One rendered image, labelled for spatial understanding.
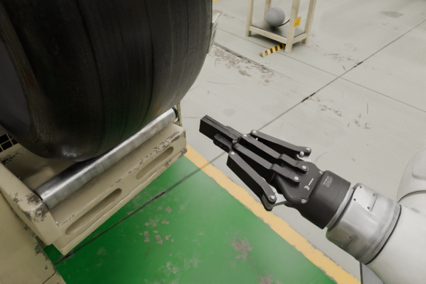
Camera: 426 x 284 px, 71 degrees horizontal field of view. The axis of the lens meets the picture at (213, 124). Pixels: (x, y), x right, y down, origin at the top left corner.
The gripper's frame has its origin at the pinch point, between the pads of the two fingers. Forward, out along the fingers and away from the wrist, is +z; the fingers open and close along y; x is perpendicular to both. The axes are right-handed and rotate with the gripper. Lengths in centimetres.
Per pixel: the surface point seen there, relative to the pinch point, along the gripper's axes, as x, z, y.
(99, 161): 13.8, 19.5, 10.5
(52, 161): 27.6, 37.9, 12.5
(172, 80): -6.1, 9.3, 1.3
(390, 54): 101, -10, -301
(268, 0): 87, 127, -282
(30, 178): 27.4, 37.0, 18.5
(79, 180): 14.5, 18.9, 15.5
